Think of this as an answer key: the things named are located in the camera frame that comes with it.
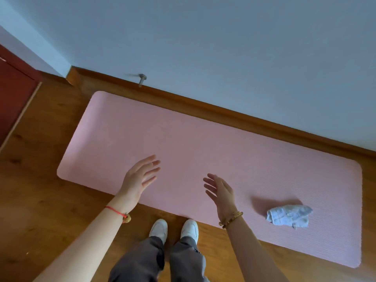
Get person's right hand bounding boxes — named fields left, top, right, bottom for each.
left=203, top=173, right=238, bottom=223

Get person's left hand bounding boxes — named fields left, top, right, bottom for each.
left=114, top=155, right=161, bottom=215

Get person's left forearm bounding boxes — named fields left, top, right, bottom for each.
left=33, top=200, right=130, bottom=282

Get person's right forearm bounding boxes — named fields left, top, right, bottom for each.
left=224, top=216, right=290, bottom=282

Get pink yoga mat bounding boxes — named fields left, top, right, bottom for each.
left=57, top=91, right=362, bottom=268

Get white right shoe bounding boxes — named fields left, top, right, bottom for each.
left=180, top=219, right=199, bottom=245

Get white shoe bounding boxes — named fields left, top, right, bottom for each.
left=149, top=219, right=168, bottom=245
left=180, top=219, right=199, bottom=245

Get white left shoe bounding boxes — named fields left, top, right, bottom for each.
left=149, top=219, right=168, bottom=245

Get wooden skirting board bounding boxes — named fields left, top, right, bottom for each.
left=66, top=66, right=376, bottom=163

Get crumpled light blue cloth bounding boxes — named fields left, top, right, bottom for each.
left=266, top=204, right=313, bottom=230

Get metal door stopper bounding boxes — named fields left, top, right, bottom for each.
left=126, top=73, right=147, bottom=88

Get grey trousers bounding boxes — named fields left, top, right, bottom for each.
left=108, top=236, right=211, bottom=282

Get dark red door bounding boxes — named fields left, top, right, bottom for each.
left=0, top=44, right=42, bottom=148

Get gold bead bracelet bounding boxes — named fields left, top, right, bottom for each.
left=218, top=211, right=244, bottom=229

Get red string bracelet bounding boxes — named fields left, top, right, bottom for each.
left=105, top=205, right=132, bottom=224

